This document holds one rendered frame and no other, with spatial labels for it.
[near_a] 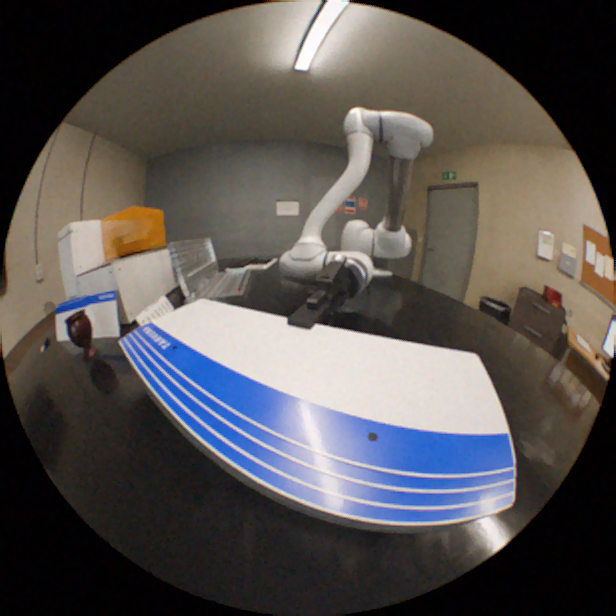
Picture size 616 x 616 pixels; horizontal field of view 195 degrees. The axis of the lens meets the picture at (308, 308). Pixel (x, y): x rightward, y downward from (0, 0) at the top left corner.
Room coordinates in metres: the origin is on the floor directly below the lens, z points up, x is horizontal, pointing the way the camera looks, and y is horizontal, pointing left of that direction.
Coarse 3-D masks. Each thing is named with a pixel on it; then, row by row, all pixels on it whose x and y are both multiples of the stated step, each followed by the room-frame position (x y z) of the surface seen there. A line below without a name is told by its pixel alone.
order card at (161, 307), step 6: (156, 300) 0.37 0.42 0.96; (162, 300) 0.39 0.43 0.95; (150, 306) 0.33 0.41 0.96; (156, 306) 0.36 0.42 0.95; (162, 306) 0.38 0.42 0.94; (168, 306) 0.40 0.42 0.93; (144, 312) 0.30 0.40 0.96; (150, 312) 0.32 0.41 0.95; (156, 312) 0.34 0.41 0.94; (162, 312) 0.36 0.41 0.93; (168, 312) 0.39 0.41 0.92; (138, 318) 0.27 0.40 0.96; (144, 318) 0.29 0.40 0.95; (150, 318) 0.31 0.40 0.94; (156, 318) 0.33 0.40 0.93; (144, 324) 0.28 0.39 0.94
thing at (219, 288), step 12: (216, 276) 0.81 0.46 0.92; (228, 276) 0.80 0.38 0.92; (240, 276) 0.78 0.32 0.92; (204, 288) 0.60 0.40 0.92; (216, 288) 0.60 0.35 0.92; (228, 288) 0.60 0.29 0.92; (192, 300) 0.48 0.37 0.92; (216, 300) 0.49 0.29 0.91; (228, 300) 0.50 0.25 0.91; (240, 300) 0.51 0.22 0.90
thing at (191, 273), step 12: (192, 240) 0.64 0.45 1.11; (204, 240) 0.79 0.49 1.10; (180, 252) 0.51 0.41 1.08; (192, 252) 0.63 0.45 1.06; (204, 252) 0.78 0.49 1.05; (180, 264) 0.48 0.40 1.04; (192, 264) 0.60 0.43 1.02; (204, 264) 0.73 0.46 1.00; (216, 264) 0.88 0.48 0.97; (180, 276) 0.47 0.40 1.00; (192, 276) 0.54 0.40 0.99; (204, 276) 0.65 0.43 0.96; (192, 288) 0.52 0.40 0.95
